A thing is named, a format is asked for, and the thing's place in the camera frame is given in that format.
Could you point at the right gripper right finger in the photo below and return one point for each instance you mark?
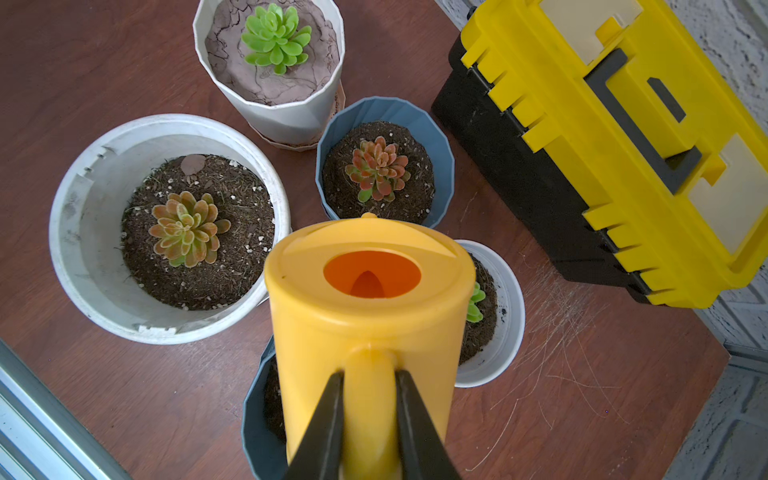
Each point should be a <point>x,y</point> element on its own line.
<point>422,453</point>

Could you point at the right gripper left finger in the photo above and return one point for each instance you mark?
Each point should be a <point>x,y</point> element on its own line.
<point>319,454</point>

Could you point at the blue-grey plant pot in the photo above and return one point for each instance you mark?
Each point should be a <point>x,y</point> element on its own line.
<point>427,194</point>
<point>263,428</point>

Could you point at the small white ribbed pot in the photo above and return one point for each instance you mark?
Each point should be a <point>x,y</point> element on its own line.
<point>491,345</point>

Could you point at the yellow watering can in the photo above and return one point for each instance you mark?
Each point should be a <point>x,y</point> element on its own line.
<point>367,297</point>

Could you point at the large white round pot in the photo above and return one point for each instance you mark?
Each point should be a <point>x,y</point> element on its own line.
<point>85,227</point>

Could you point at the cream faceted pot clay soil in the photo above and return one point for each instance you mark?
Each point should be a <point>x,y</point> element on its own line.
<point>289,110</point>

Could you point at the green succulent small white pot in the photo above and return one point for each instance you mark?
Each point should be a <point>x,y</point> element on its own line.
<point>474,314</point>

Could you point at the yellow-green succulent large pot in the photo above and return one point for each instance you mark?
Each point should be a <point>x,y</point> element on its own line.
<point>187,229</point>

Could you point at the reddish succulent back blue pot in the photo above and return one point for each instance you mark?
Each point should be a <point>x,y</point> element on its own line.
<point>378,170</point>

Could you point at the bright green succulent cream pot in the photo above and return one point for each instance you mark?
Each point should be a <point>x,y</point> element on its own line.
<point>274,38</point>

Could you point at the peach saucer under cream pot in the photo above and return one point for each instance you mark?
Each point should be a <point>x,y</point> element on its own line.
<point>338,105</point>

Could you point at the yellow black toolbox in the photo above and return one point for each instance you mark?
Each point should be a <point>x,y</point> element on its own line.
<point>608,132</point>

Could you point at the aluminium front rail frame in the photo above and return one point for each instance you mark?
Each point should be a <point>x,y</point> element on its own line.
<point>40,438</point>

